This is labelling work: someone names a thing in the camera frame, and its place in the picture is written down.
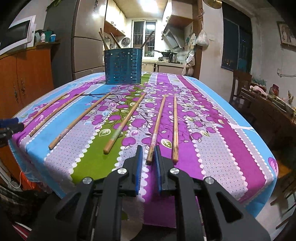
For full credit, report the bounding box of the bamboo chopstick dark tip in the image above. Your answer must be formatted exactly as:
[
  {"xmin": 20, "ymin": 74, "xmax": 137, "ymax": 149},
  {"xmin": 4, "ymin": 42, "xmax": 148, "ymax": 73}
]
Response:
[{"xmin": 146, "ymin": 94, "xmax": 166, "ymax": 165}]

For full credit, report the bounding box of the kitchen range hood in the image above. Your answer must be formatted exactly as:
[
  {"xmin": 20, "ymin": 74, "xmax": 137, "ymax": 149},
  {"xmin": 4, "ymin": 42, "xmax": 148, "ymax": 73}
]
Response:
[{"xmin": 162, "ymin": 25, "xmax": 185, "ymax": 51}]

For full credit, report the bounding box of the kitchen window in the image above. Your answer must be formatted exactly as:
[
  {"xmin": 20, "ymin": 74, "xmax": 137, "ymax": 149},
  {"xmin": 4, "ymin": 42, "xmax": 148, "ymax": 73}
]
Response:
[{"xmin": 132, "ymin": 21, "xmax": 156, "ymax": 57}]

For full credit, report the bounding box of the bamboo chopstick right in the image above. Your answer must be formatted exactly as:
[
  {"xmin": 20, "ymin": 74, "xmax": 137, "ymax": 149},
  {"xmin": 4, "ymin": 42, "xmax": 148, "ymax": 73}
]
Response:
[{"xmin": 172, "ymin": 94, "xmax": 179, "ymax": 164}]

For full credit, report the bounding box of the bamboo chopstick centre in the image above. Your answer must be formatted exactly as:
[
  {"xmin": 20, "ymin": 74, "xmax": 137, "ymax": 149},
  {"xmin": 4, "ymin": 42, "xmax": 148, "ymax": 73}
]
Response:
[{"xmin": 103, "ymin": 92, "xmax": 146, "ymax": 155}]

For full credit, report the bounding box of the bamboo chopstick far left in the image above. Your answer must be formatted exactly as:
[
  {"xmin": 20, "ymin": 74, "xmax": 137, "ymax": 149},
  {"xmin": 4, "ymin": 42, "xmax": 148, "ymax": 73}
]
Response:
[{"xmin": 24, "ymin": 93, "xmax": 67, "ymax": 128}]

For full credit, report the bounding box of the orange wooden cabinet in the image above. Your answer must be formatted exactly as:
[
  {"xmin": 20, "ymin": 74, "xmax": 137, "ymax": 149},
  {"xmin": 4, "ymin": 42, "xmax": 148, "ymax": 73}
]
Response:
[{"xmin": 0, "ymin": 43, "xmax": 61, "ymax": 186}]

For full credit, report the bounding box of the floral striped tablecloth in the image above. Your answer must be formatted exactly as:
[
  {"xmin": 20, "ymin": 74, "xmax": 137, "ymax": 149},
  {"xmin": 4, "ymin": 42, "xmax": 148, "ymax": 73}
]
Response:
[{"xmin": 9, "ymin": 73, "xmax": 278, "ymax": 216}]

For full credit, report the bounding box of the white microwave oven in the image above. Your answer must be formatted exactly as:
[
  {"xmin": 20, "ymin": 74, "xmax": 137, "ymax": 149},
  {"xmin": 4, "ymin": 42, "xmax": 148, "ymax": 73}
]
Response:
[{"xmin": 1, "ymin": 15, "xmax": 36, "ymax": 55}]

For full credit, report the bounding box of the blue perforated utensil holder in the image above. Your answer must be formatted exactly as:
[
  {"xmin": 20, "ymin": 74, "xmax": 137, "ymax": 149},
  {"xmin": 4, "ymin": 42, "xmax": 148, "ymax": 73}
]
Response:
[{"xmin": 104, "ymin": 48, "xmax": 142, "ymax": 85}]

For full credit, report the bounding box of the steel electric kettle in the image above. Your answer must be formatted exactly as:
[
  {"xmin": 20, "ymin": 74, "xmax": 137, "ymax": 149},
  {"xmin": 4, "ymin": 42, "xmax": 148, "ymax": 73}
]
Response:
[{"xmin": 169, "ymin": 52, "xmax": 178, "ymax": 63}]

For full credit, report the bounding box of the white bottle on cabinet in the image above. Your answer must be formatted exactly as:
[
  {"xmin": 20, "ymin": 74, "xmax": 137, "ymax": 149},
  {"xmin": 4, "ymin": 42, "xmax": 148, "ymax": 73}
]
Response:
[{"xmin": 40, "ymin": 33, "xmax": 46, "ymax": 43}]

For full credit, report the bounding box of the black wok on stove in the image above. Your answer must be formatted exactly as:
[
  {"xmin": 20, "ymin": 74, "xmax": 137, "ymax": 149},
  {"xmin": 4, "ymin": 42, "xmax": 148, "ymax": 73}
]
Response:
[{"xmin": 154, "ymin": 50, "xmax": 171, "ymax": 58}]

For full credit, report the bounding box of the blue lidded jar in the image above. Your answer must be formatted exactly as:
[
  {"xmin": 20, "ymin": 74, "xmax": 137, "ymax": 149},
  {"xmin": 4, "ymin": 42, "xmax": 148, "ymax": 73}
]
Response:
[{"xmin": 50, "ymin": 34, "xmax": 56, "ymax": 43}]

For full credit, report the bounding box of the green cup on cabinet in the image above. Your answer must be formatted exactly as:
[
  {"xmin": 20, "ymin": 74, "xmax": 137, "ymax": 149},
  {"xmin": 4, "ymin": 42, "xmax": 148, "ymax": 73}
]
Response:
[{"xmin": 44, "ymin": 30, "xmax": 52, "ymax": 43}]

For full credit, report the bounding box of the dark wooden chair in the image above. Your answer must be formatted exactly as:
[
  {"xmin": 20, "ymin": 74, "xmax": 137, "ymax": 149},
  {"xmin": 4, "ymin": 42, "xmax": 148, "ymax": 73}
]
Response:
[{"xmin": 229, "ymin": 70, "xmax": 252, "ymax": 108}]

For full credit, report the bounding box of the pink cloth on table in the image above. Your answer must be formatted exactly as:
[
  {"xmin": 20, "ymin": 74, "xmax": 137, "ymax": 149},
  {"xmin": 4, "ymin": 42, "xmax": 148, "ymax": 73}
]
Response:
[{"xmin": 249, "ymin": 85, "xmax": 267, "ymax": 95}]

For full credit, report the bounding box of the chopstick in holder middle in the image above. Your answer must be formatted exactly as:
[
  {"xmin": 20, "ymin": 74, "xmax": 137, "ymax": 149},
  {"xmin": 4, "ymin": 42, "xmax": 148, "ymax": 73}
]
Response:
[{"xmin": 110, "ymin": 32, "xmax": 121, "ymax": 49}]

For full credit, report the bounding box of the white plastic bag hanging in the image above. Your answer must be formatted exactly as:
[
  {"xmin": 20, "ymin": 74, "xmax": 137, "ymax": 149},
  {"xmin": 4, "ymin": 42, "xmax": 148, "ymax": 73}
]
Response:
[{"xmin": 196, "ymin": 29, "xmax": 209, "ymax": 47}]

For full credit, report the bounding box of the dark wooden side table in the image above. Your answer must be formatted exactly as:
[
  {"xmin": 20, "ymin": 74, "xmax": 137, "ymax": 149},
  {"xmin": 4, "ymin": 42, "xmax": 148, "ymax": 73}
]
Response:
[{"xmin": 240, "ymin": 88, "xmax": 295, "ymax": 150}]

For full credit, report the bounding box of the brown steel refrigerator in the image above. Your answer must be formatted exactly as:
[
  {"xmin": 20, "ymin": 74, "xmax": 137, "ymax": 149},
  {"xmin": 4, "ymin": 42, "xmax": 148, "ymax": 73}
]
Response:
[{"xmin": 44, "ymin": 0, "xmax": 107, "ymax": 88}]

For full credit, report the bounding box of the dark room window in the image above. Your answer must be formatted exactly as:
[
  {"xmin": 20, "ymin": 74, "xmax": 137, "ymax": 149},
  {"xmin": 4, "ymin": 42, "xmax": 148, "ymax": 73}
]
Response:
[{"xmin": 221, "ymin": 3, "xmax": 253, "ymax": 73}]

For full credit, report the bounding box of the chopstick in holder left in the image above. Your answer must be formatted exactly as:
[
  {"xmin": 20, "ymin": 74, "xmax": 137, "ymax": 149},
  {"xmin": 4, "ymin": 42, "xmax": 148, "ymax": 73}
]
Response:
[{"xmin": 99, "ymin": 28, "xmax": 109, "ymax": 50}]

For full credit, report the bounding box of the red jar on table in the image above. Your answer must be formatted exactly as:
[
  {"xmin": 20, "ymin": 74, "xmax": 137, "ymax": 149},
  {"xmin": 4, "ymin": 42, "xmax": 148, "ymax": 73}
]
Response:
[{"xmin": 269, "ymin": 84, "xmax": 279, "ymax": 96}]

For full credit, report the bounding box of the brass round wall plate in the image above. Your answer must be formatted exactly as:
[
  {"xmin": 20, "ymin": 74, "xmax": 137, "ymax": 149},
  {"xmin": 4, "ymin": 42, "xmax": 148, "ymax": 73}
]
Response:
[{"xmin": 203, "ymin": 0, "xmax": 222, "ymax": 9}]

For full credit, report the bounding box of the framed wall picture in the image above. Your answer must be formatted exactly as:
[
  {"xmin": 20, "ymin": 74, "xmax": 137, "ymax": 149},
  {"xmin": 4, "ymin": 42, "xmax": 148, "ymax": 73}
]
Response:
[{"xmin": 277, "ymin": 22, "xmax": 296, "ymax": 47}]

